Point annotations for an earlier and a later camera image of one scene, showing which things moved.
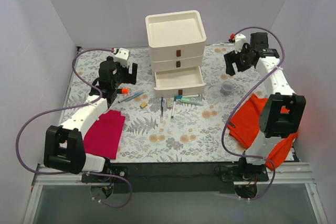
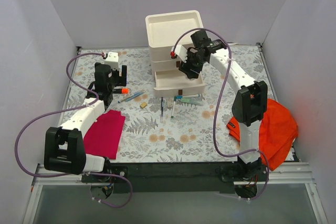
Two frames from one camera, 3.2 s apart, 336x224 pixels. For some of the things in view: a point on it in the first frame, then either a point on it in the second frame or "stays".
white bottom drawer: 181,82 stays
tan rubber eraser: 143,105 stays
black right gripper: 237,61 -> 190,64
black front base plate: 175,177 stays
